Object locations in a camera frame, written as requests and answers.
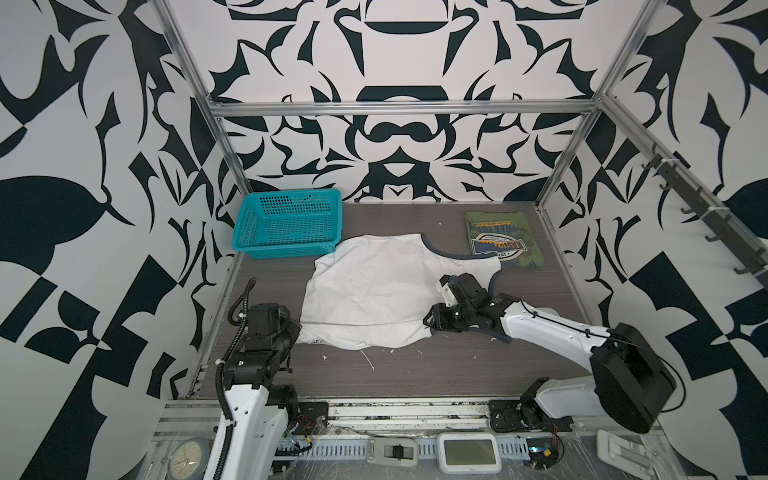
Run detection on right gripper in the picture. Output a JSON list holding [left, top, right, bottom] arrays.
[[420, 302, 477, 331]]

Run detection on green tank top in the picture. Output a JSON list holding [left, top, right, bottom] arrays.
[[466, 211, 545, 268]]

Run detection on white grey tank top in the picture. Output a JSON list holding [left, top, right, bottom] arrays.
[[298, 233, 502, 351]]

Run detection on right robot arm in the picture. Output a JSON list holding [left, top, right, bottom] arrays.
[[423, 273, 679, 433]]

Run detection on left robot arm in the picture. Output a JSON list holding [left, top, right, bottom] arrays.
[[204, 303, 301, 479]]

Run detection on teal plastic basket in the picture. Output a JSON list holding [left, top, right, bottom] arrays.
[[232, 189, 343, 260]]

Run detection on white digital display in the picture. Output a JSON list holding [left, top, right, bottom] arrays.
[[436, 432, 502, 474]]

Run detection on analog clock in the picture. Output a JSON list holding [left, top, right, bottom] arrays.
[[167, 437, 211, 480]]

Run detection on small green circuit board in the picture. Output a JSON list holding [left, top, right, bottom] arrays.
[[526, 436, 563, 470]]

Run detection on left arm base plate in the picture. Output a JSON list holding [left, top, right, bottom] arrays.
[[291, 401, 329, 436]]

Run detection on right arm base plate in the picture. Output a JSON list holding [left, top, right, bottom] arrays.
[[488, 400, 573, 433]]

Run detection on grey wall hook rack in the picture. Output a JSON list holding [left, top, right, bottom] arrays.
[[643, 143, 767, 290]]

